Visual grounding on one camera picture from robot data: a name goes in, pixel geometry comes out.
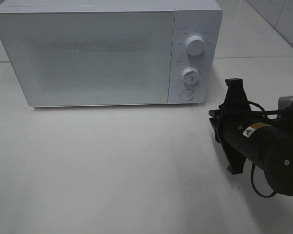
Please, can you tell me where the white microwave door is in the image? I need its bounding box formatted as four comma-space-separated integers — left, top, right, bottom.
0, 11, 174, 107

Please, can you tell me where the round door release button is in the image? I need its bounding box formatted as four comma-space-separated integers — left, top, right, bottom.
179, 89, 194, 101

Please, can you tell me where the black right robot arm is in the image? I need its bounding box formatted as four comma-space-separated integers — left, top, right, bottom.
209, 78, 293, 197

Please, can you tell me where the white microwave oven body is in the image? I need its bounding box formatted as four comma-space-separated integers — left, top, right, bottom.
0, 0, 223, 106

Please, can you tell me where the white timer knob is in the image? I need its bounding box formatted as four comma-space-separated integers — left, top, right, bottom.
182, 67, 200, 85

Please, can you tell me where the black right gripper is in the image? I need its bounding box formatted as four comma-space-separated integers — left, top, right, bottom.
209, 78, 278, 175

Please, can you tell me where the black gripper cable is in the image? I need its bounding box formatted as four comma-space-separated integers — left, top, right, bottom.
218, 101, 293, 198

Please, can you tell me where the upper white power knob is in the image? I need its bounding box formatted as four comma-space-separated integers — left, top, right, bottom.
186, 35, 206, 56

